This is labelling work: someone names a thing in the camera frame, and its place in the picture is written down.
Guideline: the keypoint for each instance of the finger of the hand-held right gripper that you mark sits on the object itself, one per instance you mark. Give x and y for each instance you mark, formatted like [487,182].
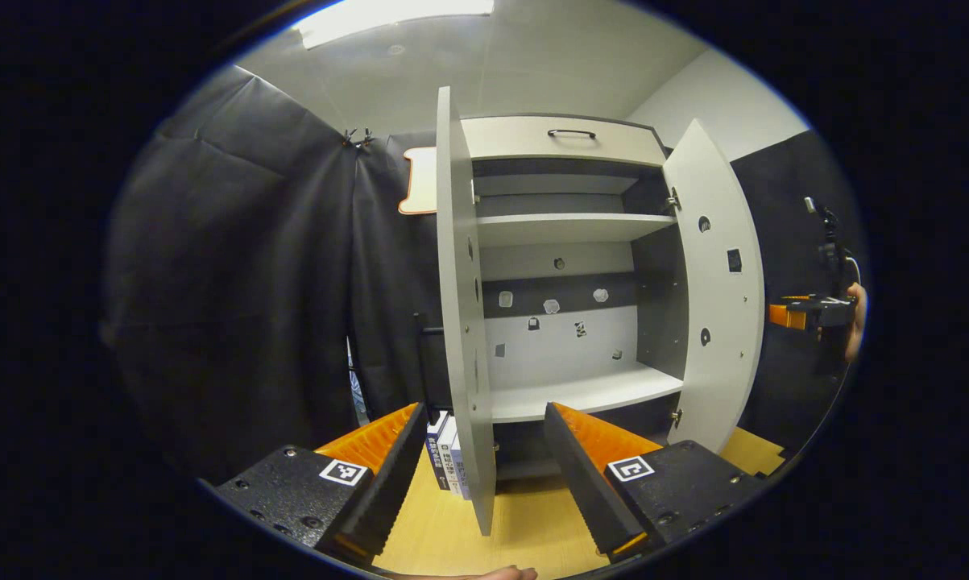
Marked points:
[798,298]
[786,316]

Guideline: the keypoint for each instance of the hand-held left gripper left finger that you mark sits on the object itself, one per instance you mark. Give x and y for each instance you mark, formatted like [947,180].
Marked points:
[387,491]

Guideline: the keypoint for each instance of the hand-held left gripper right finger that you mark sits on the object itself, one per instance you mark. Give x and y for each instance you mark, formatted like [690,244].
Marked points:
[585,491]

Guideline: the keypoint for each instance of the white cabinet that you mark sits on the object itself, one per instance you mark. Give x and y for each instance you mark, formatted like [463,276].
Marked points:
[565,338]

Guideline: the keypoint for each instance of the white cabinet shelf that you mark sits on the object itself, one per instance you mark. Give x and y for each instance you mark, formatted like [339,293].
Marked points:
[581,395]
[565,228]

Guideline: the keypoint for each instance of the white cabinet drawer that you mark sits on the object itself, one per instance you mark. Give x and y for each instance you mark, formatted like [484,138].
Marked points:
[516,138]

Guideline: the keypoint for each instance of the white spine book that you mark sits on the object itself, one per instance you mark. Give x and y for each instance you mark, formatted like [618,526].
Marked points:
[450,459]

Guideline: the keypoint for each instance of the black backdrop cloth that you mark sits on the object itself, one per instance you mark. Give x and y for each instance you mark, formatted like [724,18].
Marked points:
[234,282]

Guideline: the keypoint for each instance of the ceiling light panel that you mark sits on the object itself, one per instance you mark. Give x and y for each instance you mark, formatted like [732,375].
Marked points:
[395,16]

